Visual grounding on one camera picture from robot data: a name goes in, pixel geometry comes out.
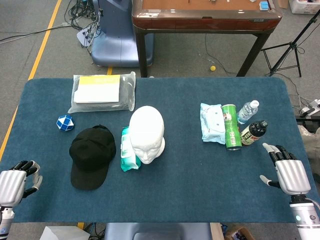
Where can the clear water bottle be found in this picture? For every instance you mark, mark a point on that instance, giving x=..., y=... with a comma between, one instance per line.
x=246, y=112

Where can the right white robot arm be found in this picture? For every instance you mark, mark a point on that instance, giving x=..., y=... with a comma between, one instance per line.
x=306, y=217

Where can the green chips can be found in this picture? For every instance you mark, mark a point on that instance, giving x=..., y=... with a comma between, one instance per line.
x=232, y=127

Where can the white grey power strip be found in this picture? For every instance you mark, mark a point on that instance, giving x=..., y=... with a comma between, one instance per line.
x=310, y=107

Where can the blue tile blocks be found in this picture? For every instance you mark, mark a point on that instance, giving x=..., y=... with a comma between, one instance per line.
x=263, y=5

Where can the white foam mannequin head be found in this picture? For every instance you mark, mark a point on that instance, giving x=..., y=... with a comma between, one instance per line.
x=147, y=130

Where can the brown mahjong table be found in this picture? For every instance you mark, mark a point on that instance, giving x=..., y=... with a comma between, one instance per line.
x=207, y=22

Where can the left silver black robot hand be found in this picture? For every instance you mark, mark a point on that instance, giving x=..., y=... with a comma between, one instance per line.
x=12, y=182

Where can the small yellow ball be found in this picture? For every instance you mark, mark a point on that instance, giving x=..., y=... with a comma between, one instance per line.
x=212, y=68

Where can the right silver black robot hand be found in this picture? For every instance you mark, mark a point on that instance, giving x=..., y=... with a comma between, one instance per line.
x=292, y=175

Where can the black baseball cap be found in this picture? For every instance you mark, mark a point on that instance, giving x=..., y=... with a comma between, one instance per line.
x=92, y=155

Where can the black tripod stand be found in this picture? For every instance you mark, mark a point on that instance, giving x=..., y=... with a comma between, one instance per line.
x=292, y=46

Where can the clear bag with yellow-white packet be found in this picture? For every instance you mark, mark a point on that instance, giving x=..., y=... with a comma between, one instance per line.
x=100, y=92

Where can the white paper sheet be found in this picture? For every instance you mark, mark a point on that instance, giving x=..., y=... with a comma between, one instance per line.
x=62, y=233

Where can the blue felt table mat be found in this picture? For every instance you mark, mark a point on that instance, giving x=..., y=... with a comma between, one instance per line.
x=180, y=180

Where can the white power strip with plugs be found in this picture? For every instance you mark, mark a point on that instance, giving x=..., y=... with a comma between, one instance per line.
x=83, y=36

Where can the grey beige shoe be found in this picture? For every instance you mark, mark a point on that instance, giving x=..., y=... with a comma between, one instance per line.
x=312, y=150

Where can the green wet wipes pack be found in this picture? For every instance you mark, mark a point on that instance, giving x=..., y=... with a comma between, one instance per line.
x=126, y=155

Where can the light blue wet wipes pack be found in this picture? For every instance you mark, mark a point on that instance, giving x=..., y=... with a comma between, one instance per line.
x=212, y=122

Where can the black-capped drink bottle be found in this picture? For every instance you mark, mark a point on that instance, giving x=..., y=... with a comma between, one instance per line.
x=252, y=132

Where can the blue robot base with column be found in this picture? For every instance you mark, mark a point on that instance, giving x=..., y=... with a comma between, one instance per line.
x=115, y=37

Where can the blue-grey robot chassis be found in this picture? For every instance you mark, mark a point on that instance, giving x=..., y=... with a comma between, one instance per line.
x=155, y=231

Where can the blue white snake cube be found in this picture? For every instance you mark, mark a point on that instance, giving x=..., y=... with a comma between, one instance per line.
x=65, y=123

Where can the open cardboard box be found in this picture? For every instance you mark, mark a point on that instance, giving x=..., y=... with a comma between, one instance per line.
x=237, y=233

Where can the white storage box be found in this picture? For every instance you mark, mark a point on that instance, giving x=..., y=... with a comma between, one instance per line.
x=303, y=6

